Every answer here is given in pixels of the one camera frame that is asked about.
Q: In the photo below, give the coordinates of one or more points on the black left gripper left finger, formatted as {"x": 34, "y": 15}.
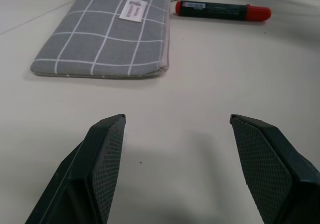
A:
{"x": 82, "y": 174}

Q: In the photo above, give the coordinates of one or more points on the grey checked fabric pouch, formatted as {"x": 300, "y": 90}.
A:
{"x": 105, "y": 31}

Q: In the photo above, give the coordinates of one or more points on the black marker with red cap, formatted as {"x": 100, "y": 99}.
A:
{"x": 220, "y": 10}

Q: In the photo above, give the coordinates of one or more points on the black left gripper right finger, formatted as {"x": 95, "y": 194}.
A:
{"x": 275, "y": 169}

